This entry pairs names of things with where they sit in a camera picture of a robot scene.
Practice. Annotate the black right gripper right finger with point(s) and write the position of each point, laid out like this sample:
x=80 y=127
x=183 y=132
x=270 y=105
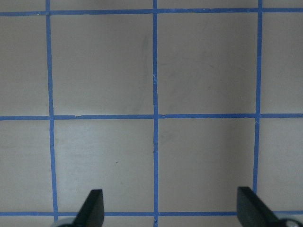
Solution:
x=252 y=211

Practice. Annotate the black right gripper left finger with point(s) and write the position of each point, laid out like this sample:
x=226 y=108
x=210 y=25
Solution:
x=92 y=212

